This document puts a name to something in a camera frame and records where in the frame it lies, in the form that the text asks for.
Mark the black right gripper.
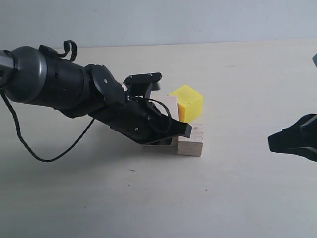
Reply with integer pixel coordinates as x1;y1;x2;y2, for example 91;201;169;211
268;115;317;162

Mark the medium wooden cube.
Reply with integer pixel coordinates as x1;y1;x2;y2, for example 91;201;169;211
177;123;203;157

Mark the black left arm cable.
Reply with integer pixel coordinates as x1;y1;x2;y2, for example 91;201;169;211
0;39;173;163

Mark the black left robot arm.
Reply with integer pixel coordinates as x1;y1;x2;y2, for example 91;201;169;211
0;46;191;145

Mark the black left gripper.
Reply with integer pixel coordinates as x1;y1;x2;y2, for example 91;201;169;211
91;96;192;146

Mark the large wooden cube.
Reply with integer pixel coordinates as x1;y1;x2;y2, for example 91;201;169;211
143;96;179;147

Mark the yellow cube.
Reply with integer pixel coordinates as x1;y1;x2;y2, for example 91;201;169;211
168;84;204;123

